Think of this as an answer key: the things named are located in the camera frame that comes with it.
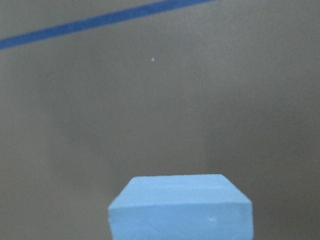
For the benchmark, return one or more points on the light blue foam block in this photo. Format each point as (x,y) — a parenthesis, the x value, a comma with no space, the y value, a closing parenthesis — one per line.
(181,207)

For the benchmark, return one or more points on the brown paper table cover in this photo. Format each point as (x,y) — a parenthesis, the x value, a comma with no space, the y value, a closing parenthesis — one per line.
(227,87)

